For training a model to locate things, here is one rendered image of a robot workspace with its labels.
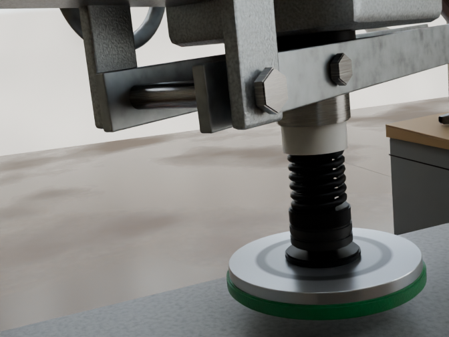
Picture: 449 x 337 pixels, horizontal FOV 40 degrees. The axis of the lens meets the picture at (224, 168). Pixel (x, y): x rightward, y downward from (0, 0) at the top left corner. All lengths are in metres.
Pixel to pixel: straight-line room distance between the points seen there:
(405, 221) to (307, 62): 1.53
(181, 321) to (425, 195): 1.31
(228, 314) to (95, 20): 0.36
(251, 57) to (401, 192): 1.62
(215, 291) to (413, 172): 1.26
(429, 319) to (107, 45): 0.42
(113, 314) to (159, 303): 0.06
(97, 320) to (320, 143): 0.33
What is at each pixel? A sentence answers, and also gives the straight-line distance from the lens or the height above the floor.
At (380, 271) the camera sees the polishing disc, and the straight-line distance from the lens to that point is 0.65.
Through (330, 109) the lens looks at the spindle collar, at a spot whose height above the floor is 1.05.
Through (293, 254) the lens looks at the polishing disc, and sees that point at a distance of 0.69.
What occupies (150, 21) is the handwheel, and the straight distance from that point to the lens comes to 0.70.
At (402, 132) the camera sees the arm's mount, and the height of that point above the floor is 0.82.
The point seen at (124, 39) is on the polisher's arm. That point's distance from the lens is 0.56.
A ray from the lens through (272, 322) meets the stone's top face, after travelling 0.68.
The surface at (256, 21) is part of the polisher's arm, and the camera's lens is 0.45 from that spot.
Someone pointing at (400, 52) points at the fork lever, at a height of 1.10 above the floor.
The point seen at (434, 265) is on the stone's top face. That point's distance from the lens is 0.83.
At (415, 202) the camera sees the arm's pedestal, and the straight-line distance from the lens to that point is 1.98.
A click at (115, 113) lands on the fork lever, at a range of 0.52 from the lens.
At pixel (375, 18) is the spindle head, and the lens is 0.56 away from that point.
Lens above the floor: 1.12
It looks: 11 degrees down
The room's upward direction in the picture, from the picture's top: 6 degrees counter-clockwise
